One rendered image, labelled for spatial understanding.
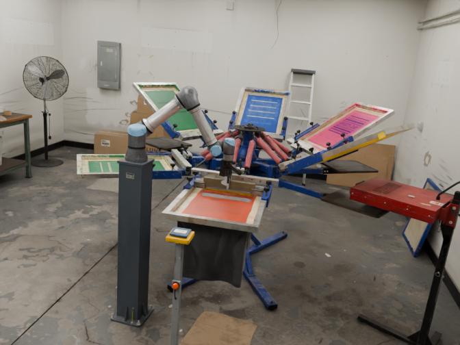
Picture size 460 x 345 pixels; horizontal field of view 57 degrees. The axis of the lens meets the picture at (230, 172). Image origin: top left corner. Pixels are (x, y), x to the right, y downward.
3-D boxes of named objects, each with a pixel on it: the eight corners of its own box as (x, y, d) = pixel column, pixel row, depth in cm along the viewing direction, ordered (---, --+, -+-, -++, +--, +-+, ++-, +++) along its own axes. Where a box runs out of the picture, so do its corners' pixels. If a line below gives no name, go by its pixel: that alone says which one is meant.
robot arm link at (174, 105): (125, 132, 285) (190, 83, 278) (129, 128, 299) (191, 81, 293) (137, 146, 288) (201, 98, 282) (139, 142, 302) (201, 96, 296)
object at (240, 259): (241, 289, 268) (248, 226, 256) (172, 277, 274) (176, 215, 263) (241, 287, 270) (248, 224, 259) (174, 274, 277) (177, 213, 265)
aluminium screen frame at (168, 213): (257, 233, 246) (258, 227, 245) (161, 218, 255) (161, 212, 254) (270, 192, 321) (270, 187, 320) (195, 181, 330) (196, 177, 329)
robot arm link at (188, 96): (192, 85, 268) (226, 152, 282) (192, 84, 279) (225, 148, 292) (175, 94, 269) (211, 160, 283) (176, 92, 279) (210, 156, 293)
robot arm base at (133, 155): (120, 160, 279) (120, 146, 276) (131, 155, 293) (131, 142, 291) (141, 163, 276) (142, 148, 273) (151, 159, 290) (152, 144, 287)
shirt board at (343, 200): (397, 213, 324) (399, 204, 322) (376, 227, 294) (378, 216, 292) (257, 171, 405) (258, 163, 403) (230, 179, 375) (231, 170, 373)
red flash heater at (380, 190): (456, 212, 299) (460, 196, 296) (438, 228, 265) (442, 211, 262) (373, 189, 336) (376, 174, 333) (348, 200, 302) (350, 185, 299)
